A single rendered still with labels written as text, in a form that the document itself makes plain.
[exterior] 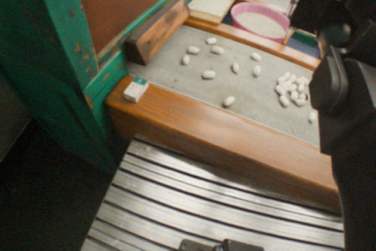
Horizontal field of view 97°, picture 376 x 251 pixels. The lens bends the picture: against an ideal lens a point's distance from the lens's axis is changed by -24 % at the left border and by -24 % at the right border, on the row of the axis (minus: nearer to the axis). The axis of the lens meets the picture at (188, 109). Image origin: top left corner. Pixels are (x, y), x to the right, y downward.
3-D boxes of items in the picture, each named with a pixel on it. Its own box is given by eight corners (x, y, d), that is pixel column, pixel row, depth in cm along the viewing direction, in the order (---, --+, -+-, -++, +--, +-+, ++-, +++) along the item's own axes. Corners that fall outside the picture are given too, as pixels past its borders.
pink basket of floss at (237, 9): (296, 53, 82) (306, 35, 74) (247, 60, 75) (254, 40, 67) (264, 19, 96) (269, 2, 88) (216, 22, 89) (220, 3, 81)
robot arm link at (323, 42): (335, -7, 17) (356, 23, 13) (382, 13, 16) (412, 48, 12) (308, 46, 22) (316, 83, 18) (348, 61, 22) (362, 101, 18)
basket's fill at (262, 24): (279, 59, 77) (285, 47, 72) (225, 39, 81) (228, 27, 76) (283, 32, 89) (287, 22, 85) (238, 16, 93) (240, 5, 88)
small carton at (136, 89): (136, 103, 50) (135, 97, 48) (124, 98, 50) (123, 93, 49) (148, 86, 53) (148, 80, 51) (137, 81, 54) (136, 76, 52)
